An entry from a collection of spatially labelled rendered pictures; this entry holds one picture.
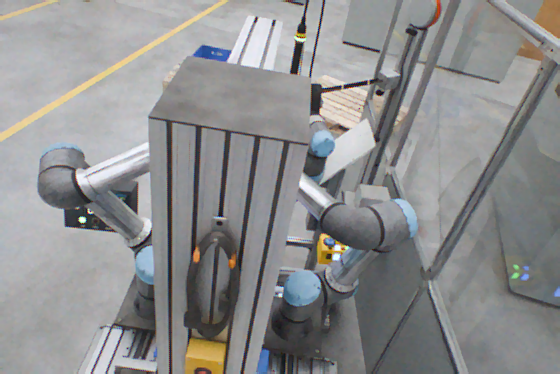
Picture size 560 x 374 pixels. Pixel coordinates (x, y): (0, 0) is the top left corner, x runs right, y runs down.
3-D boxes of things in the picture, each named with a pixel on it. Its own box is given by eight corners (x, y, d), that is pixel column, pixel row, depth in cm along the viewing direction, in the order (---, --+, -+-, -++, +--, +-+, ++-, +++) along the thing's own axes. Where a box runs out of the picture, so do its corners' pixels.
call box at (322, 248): (349, 253, 199) (355, 237, 193) (352, 270, 192) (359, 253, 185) (315, 249, 198) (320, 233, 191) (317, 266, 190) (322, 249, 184)
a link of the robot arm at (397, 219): (302, 282, 157) (365, 197, 115) (336, 272, 164) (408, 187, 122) (316, 313, 152) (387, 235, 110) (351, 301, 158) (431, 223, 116)
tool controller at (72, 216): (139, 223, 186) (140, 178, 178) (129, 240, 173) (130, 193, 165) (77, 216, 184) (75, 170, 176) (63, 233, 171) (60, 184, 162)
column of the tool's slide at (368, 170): (332, 268, 322) (416, 23, 211) (339, 276, 317) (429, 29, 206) (326, 271, 318) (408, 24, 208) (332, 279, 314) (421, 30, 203)
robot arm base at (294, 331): (311, 345, 151) (317, 328, 145) (269, 338, 151) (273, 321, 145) (312, 309, 163) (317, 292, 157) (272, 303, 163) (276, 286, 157)
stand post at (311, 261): (302, 296, 297) (343, 159, 226) (303, 307, 290) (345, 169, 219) (296, 295, 297) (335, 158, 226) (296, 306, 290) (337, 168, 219)
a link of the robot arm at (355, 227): (342, 267, 111) (260, 181, 148) (376, 257, 115) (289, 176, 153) (349, 230, 105) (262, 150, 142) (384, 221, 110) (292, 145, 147)
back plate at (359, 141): (268, 174, 260) (266, 173, 260) (364, 106, 232) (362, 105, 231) (265, 238, 219) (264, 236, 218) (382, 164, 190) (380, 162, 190)
